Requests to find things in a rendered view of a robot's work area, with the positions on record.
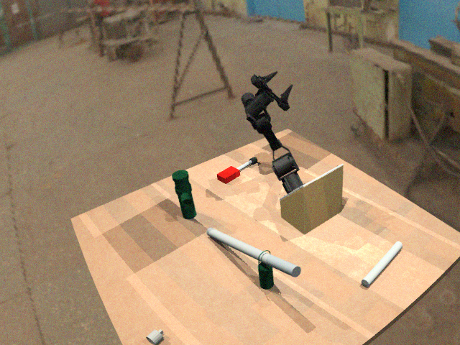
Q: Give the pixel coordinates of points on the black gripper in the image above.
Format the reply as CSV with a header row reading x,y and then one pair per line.
x,y
263,99

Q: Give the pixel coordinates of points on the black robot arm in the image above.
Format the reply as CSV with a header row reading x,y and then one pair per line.
x,y
283,164

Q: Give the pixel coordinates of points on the green capped post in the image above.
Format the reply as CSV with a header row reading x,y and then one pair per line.
x,y
181,181

